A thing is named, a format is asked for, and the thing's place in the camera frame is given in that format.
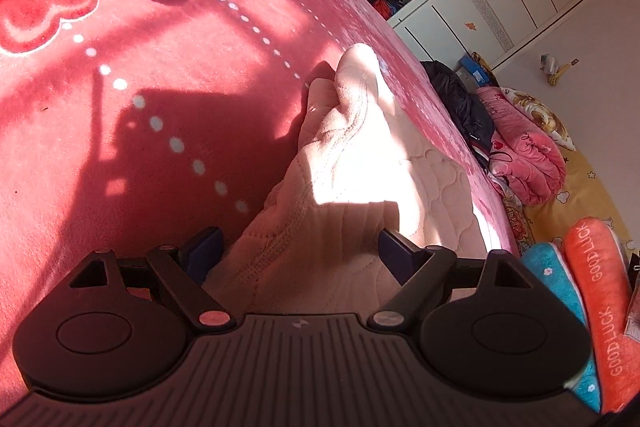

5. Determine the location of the pink heart print bedspread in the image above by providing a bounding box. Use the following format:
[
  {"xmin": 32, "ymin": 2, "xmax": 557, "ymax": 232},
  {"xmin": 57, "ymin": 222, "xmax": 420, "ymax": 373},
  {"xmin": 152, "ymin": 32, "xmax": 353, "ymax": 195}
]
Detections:
[{"xmin": 1, "ymin": 0, "xmax": 514, "ymax": 407}]

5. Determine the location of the folded pink blanket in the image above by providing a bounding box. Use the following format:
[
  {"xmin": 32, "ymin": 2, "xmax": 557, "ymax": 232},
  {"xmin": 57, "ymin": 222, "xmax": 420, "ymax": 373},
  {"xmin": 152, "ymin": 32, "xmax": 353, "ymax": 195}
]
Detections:
[{"xmin": 476, "ymin": 87, "xmax": 566, "ymax": 206}]

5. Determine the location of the peach quilted garment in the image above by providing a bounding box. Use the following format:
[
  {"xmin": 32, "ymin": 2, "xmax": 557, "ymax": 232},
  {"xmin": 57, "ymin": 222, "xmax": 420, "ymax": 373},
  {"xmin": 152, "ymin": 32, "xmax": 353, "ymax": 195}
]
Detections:
[{"xmin": 204, "ymin": 43, "xmax": 487, "ymax": 316}]

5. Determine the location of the blue storage box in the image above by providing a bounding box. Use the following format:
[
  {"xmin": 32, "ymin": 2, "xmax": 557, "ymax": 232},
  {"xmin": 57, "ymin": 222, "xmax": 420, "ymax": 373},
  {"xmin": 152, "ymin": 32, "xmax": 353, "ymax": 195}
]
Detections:
[{"xmin": 460, "ymin": 54, "xmax": 491, "ymax": 87}]

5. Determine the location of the floral yellow pillow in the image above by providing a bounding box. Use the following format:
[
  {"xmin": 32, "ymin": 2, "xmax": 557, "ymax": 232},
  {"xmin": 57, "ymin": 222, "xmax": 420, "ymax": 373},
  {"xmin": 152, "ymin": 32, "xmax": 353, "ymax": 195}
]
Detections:
[{"xmin": 501, "ymin": 88, "xmax": 576, "ymax": 152}]

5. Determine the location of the orange good luck pillow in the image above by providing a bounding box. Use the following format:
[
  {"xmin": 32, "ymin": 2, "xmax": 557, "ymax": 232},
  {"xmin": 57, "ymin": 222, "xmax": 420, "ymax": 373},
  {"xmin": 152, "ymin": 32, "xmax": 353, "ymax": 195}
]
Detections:
[{"xmin": 563, "ymin": 217, "xmax": 639, "ymax": 413}]

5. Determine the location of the black jacket on bed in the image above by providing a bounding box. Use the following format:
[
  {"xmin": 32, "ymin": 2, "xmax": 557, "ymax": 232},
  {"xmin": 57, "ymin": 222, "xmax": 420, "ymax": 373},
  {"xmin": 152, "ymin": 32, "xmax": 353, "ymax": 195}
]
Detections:
[{"xmin": 421, "ymin": 61, "xmax": 495, "ymax": 172}]

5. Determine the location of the wall hook with yellow ornament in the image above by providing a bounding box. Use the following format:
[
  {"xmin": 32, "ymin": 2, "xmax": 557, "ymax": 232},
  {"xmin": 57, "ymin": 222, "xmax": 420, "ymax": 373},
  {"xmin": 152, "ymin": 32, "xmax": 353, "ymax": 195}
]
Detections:
[{"xmin": 540, "ymin": 54, "xmax": 579, "ymax": 87}]

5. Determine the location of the teal flower pillow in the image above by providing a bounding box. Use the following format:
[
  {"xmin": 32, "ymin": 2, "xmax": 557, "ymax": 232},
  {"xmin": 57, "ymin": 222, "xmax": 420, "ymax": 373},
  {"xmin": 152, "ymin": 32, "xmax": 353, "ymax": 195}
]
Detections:
[{"xmin": 521, "ymin": 243, "xmax": 602, "ymax": 413}]

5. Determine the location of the yellow headboard cover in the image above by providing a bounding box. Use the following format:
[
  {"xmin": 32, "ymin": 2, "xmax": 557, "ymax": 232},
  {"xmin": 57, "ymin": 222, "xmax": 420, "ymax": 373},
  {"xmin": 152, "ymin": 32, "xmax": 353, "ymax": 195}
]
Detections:
[{"xmin": 524, "ymin": 147, "xmax": 639, "ymax": 258}]

